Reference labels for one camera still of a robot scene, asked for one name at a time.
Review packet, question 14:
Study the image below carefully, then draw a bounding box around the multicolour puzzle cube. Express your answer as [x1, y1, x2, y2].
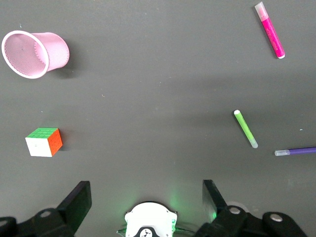
[25, 127, 63, 158]

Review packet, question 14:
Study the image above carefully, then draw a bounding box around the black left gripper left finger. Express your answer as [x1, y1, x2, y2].
[0, 181, 92, 237]

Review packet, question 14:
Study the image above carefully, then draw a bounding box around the green marker with clear cap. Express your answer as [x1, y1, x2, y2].
[234, 110, 259, 149]

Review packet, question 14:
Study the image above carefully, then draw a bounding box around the purple marker with clear cap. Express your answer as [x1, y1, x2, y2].
[274, 146, 316, 157]

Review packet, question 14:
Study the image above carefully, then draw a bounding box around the pink mesh cup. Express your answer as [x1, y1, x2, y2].
[1, 30, 70, 79]

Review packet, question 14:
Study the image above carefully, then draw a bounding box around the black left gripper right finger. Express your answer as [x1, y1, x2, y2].
[195, 179, 308, 237]

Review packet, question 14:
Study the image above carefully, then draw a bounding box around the pink marker with clear cap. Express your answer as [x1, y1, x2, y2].
[254, 1, 286, 59]

